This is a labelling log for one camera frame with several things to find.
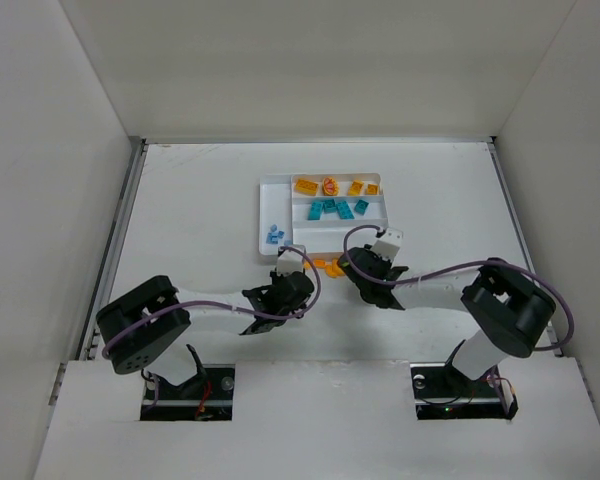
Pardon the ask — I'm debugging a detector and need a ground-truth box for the yellow rounded lego brick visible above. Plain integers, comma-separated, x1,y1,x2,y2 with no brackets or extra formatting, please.
348,180,364,196

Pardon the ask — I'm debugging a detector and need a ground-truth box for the teal rounded lego piece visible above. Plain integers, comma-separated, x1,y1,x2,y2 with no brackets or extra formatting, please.
307,201,324,221

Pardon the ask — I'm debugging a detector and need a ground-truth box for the teal square lego brick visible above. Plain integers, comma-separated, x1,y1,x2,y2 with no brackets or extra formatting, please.
354,199,369,216

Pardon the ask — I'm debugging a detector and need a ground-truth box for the white divided sorting tray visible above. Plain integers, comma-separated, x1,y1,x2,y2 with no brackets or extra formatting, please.
258,172,389,257

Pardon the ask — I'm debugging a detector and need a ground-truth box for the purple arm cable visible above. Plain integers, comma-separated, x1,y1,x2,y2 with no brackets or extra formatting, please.
102,244,323,407
342,225,576,351

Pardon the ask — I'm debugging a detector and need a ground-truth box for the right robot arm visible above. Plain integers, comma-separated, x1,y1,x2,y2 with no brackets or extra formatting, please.
338,245,556,381

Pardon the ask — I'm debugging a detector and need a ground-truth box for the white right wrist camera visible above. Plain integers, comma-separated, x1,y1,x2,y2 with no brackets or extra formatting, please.
371,227,404,262

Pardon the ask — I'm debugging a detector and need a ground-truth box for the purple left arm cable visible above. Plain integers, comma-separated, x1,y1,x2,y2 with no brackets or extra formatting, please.
102,244,323,407

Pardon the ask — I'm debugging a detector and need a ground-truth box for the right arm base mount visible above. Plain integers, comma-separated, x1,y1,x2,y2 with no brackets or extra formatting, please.
410,363,519,421

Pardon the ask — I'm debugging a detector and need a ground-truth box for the teal long lego brick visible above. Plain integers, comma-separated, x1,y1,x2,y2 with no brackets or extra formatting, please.
336,201,355,220

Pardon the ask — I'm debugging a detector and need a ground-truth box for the orange curved tube piece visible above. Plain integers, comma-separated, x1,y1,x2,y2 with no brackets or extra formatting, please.
325,259,345,278

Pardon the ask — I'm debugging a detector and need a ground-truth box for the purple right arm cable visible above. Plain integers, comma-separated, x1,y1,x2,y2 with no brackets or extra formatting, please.
342,225,576,351

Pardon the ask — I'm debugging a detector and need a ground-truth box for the teal small lego brick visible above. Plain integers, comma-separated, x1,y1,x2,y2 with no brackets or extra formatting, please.
323,199,337,213

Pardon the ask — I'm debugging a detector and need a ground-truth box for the yellow oval butterfly lego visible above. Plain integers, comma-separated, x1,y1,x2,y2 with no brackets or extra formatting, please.
322,177,340,196

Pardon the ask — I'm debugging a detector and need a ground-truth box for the yellow long lego brick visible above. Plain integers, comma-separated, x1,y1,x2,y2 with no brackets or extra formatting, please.
294,178,319,196

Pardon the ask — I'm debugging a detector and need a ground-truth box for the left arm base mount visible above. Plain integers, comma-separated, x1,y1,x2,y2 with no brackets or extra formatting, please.
139,344,236,422

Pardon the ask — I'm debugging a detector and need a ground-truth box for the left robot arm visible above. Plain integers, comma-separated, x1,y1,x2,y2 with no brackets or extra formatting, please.
96,270,322,375

